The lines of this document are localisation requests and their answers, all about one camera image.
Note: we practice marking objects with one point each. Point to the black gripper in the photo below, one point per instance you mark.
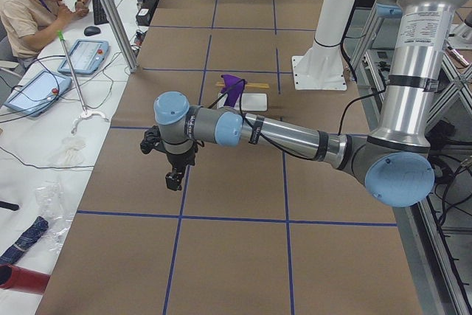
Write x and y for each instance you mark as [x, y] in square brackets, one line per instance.
[179, 158]

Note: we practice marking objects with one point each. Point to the purple towel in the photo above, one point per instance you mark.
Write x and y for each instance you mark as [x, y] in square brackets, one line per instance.
[233, 87]

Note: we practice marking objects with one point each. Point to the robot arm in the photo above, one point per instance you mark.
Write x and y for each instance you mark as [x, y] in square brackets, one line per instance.
[390, 161]

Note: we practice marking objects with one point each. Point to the white towel rack with wooden bars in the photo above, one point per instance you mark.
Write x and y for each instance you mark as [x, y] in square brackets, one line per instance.
[247, 101]

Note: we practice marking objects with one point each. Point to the black box on desk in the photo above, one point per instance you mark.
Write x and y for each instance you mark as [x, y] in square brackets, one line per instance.
[143, 17]

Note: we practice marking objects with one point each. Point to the metal stand with white base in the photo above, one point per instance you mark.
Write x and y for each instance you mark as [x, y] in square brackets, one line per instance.
[86, 112]

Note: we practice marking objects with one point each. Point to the clear plastic bag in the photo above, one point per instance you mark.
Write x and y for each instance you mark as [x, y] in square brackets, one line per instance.
[54, 209]

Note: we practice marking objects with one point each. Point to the black keyboard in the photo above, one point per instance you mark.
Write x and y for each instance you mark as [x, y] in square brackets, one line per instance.
[99, 14]

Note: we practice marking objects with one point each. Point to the upper teach pendant tablet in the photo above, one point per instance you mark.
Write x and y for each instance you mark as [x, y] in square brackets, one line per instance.
[86, 55]

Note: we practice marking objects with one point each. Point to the teach pendant tablet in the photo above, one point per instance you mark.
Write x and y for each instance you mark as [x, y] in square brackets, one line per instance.
[36, 96]
[86, 55]

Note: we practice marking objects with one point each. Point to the black computer mouse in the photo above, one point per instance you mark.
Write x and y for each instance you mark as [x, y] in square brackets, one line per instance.
[91, 30]

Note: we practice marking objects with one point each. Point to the dark blue folded umbrella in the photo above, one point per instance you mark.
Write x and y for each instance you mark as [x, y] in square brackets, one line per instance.
[25, 241]

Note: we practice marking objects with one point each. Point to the lower teach pendant tablet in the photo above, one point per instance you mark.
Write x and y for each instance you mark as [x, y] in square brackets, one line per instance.
[36, 96]

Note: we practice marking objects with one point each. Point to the red cylinder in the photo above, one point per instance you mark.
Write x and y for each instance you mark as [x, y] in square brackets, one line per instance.
[15, 278]

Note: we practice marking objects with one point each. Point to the seated person in beige shirt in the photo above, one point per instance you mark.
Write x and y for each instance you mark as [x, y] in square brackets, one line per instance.
[31, 25]

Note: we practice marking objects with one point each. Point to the aluminium frame post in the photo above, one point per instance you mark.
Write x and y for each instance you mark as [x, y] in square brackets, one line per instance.
[120, 34]

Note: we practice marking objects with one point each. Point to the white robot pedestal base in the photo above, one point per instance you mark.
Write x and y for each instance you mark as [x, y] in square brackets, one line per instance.
[321, 67]

